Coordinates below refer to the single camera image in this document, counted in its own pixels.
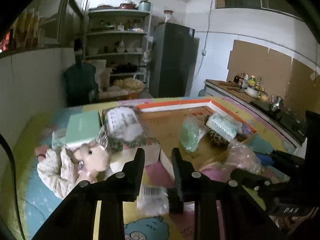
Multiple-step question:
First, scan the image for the pink plush pig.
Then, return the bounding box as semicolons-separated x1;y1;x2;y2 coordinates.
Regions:
74;141;110;184

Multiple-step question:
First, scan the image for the white metal shelf rack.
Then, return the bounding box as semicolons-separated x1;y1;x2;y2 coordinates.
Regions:
84;6;152;98

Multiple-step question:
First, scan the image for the clear crinkled plastic bag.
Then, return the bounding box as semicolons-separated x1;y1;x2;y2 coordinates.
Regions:
225;140;263;174

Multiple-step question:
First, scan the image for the white bowl on counter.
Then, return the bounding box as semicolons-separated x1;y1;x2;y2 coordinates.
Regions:
245;87;260;98

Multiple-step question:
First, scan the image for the barcode plastic packet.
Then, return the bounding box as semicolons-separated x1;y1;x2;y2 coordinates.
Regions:
136;185;169;216

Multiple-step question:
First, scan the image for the colourful cartoon play mat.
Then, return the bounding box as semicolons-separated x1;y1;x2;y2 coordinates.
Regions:
1;96;296;239

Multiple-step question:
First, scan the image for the white floral cloth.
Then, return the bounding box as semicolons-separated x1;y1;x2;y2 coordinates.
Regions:
37;146;78;199

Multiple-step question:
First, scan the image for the dark green water jug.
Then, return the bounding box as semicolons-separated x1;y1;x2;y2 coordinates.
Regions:
63;38;99;107

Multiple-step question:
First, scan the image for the wet wipes pack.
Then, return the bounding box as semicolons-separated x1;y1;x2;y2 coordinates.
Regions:
206;112;238;141

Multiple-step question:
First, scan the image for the dark grey refrigerator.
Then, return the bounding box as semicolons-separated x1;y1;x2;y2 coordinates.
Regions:
149;22;197;98

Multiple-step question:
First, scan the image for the yellow green bottle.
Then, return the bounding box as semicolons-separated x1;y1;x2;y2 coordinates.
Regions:
248;75;256;87

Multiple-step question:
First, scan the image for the light blue pot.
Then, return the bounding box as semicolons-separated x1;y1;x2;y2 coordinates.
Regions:
138;0;152;12

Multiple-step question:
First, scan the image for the kitchen counter with wooden top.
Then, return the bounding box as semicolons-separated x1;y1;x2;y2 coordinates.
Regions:
204;79;306;147

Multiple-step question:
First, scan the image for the steel kettle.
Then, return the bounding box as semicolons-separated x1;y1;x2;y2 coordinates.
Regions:
269;95;285;112

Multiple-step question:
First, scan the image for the red lidded pot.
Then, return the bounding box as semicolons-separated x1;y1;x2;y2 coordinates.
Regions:
118;0;137;10

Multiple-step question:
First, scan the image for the mint green box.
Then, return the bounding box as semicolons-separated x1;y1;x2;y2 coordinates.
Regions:
65;111;101;149

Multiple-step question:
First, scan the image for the orange rimmed cardboard box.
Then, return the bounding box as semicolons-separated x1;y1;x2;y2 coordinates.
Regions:
100;98;258;178

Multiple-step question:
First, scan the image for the woven basket with cloths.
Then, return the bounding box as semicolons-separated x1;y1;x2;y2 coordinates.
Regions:
113;77;145;93

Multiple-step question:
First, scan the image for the floral tissue pack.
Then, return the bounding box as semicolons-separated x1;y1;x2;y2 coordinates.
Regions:
102;106;160;153

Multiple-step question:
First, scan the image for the glass jar on refrigerator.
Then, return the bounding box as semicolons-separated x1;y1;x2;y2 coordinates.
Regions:
163;10;174;23

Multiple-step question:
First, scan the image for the black cable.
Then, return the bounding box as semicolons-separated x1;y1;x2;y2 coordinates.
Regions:
0;133;26;240

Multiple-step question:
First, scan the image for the green item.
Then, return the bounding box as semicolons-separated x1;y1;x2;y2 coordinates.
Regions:
179;116;207;153

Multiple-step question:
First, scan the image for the leopard print cloth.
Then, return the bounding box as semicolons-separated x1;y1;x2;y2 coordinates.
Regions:
204;115;229;147

